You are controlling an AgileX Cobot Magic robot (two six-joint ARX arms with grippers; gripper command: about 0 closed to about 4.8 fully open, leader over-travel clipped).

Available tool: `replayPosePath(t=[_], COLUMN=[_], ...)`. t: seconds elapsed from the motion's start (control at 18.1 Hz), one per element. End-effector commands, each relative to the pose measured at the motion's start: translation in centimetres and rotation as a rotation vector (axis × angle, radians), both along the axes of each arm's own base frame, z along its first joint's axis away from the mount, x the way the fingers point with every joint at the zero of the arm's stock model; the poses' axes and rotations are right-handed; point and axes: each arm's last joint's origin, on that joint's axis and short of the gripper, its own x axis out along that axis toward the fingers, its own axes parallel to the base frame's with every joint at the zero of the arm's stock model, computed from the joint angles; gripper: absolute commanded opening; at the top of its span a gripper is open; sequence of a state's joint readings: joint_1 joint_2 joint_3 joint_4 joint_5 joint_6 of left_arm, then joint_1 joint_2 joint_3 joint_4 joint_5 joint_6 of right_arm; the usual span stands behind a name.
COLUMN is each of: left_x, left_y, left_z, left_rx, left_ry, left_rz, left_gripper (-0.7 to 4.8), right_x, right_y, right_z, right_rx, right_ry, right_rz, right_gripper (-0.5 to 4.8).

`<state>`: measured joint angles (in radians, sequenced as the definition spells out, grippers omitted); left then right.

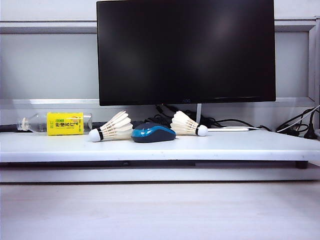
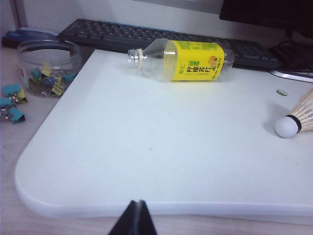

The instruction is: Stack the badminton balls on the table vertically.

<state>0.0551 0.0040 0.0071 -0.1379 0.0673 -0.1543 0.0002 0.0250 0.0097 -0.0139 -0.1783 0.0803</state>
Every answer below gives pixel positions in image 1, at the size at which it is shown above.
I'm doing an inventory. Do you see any silver monitor stand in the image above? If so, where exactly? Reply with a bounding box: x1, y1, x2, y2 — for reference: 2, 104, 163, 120
174, 103, 252, 133

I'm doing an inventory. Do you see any thin black cable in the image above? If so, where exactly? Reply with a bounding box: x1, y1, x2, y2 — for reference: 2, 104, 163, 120
202, 117, 272, 132

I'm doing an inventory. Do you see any black cable bundle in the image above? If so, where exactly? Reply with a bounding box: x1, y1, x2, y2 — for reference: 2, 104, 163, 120
144, 104, 198, 127

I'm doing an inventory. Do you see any white feather shuttlecock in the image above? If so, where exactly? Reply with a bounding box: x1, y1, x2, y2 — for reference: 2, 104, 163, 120
170, 110, 209, 137
88, 110, 134, 143

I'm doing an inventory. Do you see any white cable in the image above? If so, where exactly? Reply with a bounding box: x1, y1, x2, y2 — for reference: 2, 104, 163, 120
247, 104, 320, 133

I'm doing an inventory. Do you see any black computer monitor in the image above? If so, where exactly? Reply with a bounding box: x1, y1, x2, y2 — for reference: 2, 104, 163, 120
96, 0, 277, 107

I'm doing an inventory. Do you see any white raised desk board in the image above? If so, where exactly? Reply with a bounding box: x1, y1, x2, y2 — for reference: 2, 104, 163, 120
0, 129, 320, 163

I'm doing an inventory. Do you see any black keyboard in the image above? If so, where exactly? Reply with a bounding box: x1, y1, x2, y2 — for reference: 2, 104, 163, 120
91, 120, 146, 130

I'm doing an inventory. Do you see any clear bottle yellow label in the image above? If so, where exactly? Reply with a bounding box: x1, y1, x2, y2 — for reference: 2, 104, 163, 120
16, 111, 93, 137

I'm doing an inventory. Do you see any white base panel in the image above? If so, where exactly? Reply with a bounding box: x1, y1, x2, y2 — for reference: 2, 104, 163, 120
0, 166, 320, 184

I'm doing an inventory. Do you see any grey aluminium partition frame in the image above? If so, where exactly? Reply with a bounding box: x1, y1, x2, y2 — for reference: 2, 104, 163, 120
0, 16, 320, 111

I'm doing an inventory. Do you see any blue black computer mouse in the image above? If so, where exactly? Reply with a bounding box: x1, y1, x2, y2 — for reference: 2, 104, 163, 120
131, 122, 177, 144

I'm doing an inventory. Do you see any black power plug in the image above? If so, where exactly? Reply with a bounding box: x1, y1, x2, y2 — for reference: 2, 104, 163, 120
303, 109, 320, 140

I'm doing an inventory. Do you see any black looped cable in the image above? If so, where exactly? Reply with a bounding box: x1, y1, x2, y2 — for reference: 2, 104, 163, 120
276, 107, 317, 133

